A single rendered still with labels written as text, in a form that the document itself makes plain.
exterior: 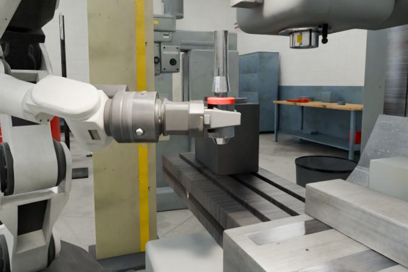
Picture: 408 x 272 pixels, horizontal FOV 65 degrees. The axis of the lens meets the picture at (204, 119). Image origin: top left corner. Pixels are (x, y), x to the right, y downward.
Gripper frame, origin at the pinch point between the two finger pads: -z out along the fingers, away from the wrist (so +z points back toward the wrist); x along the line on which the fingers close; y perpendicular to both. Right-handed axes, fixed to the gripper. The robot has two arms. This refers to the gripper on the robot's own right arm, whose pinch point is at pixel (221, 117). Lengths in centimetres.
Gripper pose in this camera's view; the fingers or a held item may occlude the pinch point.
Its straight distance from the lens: 55.2
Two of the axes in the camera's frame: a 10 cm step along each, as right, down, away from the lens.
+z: -10.0, 0.0, -0.3
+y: 0.0, 9.9, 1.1
